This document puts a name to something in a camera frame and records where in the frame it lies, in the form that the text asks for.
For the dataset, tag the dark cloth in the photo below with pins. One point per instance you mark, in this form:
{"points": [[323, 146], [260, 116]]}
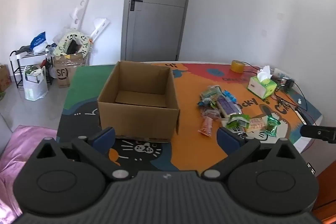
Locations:
{"points": [[24, 49]]}

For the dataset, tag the yellow tape roll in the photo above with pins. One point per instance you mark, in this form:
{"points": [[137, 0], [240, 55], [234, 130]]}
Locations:
{"points": [[238, 66]]}

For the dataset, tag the grey door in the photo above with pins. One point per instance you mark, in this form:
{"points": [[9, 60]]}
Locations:
{"points": [[157, 24]]}

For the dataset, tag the olive green snack packet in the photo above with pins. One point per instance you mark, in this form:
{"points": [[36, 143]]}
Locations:
{"points": [[210, 92]]}

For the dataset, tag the colourful cartoon table mat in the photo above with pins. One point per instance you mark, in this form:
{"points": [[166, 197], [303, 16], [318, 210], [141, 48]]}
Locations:
{"points": [[189, 145]]}

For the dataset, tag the white marker pen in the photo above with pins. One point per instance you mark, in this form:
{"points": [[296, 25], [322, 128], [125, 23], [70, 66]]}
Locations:
{"points": [[300, 115]]}

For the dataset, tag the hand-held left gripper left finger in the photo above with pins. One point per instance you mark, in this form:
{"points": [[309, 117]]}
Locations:
{"points": [[105, 136]]}

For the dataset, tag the white power strip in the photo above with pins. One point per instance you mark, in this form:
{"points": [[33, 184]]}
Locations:
{"points": [[279, 73]]}

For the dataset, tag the tall white foam board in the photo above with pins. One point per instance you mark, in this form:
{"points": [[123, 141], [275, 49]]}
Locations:
{"points": [[82, 8]]}

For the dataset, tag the small brown cardboard box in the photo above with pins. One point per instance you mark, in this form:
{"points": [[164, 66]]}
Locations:
{"points": [[4, 78]]}

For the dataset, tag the black shoe rack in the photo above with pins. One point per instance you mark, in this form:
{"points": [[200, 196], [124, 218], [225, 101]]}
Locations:
{"points": [[15, 69]]}

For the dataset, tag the cream snack packet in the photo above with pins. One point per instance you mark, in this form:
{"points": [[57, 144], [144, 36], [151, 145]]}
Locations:
{"points": [[256, 124]]}

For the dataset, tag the pink snack packet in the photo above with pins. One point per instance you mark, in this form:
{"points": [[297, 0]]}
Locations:
{"points": [[211, 113]]}

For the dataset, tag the shiny green foil packet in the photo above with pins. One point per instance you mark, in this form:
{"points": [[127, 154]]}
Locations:
{"points": [[272, 125]]}

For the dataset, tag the green white snack packet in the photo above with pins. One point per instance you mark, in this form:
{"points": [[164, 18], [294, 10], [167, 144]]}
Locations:
{"points": [[237, 121]]}

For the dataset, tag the blue white bag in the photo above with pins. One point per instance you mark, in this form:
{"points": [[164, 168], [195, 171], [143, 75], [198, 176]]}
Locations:
{"points": [[38, 41]]}

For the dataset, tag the purple snack packet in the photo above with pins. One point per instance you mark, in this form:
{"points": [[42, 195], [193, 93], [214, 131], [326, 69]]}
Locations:
{"points": [[227, 106]]}

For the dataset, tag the pink blanket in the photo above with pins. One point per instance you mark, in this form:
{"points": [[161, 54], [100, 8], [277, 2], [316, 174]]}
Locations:
{"points": [[18, 150]]}

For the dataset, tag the orange snack packet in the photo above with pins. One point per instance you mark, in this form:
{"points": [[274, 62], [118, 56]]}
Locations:
{"points": [[206, 127]]}

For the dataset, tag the brown shipping carton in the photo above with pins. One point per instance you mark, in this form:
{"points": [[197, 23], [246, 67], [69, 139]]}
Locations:
{"points": [[63, 74]]}

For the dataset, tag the blue snack packet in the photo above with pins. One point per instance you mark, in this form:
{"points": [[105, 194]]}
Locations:
{"points": [[202, 103], [229, 97]]}

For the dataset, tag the green tissue box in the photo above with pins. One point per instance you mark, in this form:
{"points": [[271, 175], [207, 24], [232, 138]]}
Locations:
{"points": [[261, 86]]}

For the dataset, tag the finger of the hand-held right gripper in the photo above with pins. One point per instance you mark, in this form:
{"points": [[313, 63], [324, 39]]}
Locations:
{"points": [[317, 132]]}

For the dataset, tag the short white foam board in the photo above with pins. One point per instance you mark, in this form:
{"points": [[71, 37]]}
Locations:
{"points": [[99, 27]]}

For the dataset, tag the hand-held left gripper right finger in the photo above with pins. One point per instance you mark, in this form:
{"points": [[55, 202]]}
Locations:
{"points": [[227, 139]]}

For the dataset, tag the white plastic shopping bag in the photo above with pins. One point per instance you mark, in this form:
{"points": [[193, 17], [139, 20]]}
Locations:
{"points": [[34, 87]]}

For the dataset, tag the bunch of keys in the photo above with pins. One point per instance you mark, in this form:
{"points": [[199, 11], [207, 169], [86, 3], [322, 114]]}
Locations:
{"points": [[283, 103]]}

